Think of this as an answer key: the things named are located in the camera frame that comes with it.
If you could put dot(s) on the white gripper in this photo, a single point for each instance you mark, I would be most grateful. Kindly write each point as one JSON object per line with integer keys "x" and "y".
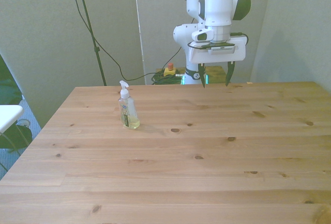
{"x": 219, "y": 57}

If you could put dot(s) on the clear sanitizer pump bottle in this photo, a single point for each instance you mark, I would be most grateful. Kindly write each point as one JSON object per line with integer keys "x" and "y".
{"x": 128, "y": 115}

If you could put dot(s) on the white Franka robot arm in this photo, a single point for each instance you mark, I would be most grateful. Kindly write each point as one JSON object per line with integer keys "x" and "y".
{"x": 217, "y": 1}

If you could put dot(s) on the yellow emergency stop button box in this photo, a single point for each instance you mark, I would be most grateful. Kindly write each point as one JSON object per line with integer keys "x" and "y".
{"x": 169, "y": 72}

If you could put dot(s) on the dark green bag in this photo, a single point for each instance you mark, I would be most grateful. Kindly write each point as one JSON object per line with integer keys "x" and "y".
{"x": 9, "y": 89}

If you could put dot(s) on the dark bundle with shoe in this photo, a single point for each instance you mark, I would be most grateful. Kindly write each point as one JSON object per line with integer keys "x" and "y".
{"x": 15, "y": 136}

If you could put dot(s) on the white side table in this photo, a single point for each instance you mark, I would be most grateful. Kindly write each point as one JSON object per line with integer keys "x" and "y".
{"x": 9, "y": 116}

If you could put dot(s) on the black camera stand pole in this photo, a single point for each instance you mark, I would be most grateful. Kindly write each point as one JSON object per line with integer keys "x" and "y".
{"x": 97, "y": 50}

